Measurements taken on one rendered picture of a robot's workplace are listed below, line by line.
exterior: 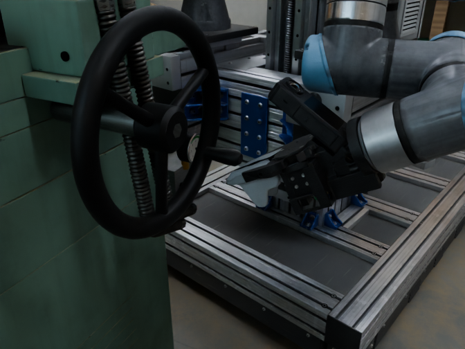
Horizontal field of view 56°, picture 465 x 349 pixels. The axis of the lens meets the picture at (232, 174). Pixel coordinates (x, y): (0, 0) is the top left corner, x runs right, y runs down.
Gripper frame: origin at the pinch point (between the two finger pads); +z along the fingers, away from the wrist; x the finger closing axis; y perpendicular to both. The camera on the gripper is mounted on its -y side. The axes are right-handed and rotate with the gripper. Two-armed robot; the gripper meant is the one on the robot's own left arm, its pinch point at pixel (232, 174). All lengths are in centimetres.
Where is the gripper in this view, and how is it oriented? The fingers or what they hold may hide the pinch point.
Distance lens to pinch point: 63.4
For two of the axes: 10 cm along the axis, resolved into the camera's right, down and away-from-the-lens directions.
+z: -7.7, 2.7, 5.7
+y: 4.5, 8.8, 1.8
